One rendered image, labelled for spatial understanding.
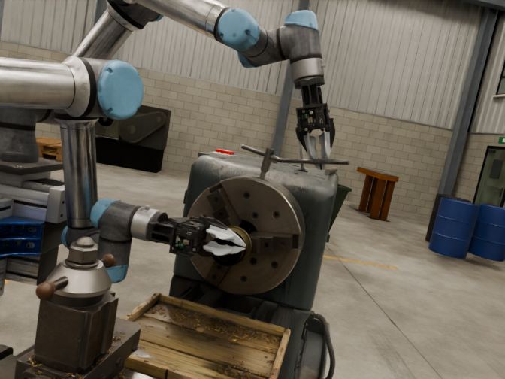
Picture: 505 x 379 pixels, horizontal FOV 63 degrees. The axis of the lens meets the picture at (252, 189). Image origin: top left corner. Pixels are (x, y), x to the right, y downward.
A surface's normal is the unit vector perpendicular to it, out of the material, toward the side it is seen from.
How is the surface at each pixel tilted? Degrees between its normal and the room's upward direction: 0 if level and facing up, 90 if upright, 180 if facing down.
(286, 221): 90
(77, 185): 98
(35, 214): 90
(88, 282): 60
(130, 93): 89
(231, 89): 90
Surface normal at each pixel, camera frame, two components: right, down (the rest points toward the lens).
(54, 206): -0.07, 0.12
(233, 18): -0.35, 0.07
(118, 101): 0.85, 0.21
